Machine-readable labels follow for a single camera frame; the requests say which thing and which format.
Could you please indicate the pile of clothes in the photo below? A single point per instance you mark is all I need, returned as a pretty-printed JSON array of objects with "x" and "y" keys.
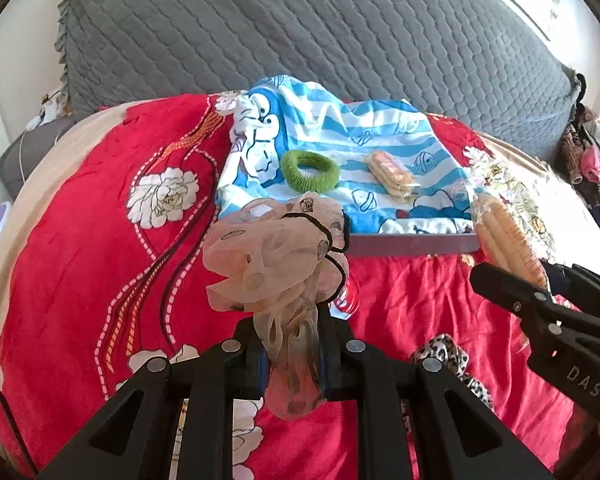
[{"x": 590, "y": 160}]

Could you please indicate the grey quilted headboard cover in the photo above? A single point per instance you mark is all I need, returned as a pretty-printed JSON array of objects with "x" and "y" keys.
[{"x": 305, "y": 35}]

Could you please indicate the beige sheer scrunchie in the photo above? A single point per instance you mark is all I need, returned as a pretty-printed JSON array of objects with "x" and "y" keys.
[{"x": 260, "y": 255}]

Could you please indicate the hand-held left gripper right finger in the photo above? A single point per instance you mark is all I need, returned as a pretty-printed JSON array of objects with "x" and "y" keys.
[{"x": 326, "y": 365}]

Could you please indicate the small patterned bedside item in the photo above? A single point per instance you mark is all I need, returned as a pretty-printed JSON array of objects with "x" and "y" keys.
[{"x": 55, "y": 104}]

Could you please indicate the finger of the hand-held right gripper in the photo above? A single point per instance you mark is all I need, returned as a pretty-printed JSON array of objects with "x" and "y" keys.
[
  {"x": 585, "y": 285},
  {"x": 510, "y": 290}
]

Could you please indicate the clear biscuit packet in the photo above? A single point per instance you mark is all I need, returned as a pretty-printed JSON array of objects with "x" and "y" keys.
[
  {"x": 505, "y": 240},
  {"x": 390, "y": 175}
]

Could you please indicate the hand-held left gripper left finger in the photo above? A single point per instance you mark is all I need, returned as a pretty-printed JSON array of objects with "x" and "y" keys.
[{"x": 261, "y": 370}]

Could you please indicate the red floral blanket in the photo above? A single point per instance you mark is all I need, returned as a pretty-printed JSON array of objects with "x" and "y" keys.
[{"x": 105, "y": 260}]

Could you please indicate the blue striped cartoon cloth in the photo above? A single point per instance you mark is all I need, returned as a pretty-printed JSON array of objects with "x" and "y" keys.
[{"x": 360, "y": 120}]

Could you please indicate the grey bedside table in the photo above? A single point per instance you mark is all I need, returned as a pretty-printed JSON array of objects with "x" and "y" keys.
[{"x": 35, "y": 155}]

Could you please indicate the green fuzzy scrunchie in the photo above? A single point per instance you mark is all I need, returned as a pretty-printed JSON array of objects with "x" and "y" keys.
[{"x": 325, "y": 180}]

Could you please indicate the leopard print scrunchie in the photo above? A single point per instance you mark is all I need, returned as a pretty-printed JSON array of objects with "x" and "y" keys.
[{"x": 450, "y": 350}]

